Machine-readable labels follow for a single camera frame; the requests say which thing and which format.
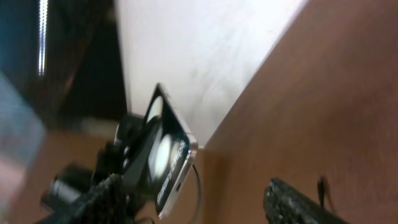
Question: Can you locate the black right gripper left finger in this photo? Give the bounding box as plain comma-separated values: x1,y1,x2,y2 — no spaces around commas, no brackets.
36,174,126,224

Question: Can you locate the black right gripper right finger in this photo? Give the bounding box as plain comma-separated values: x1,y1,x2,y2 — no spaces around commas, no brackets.
263,177,346,224

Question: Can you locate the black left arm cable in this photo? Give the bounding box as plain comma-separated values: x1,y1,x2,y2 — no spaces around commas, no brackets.
186,164,203,224

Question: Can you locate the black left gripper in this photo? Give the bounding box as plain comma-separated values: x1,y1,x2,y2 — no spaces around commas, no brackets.
40,113,144,212

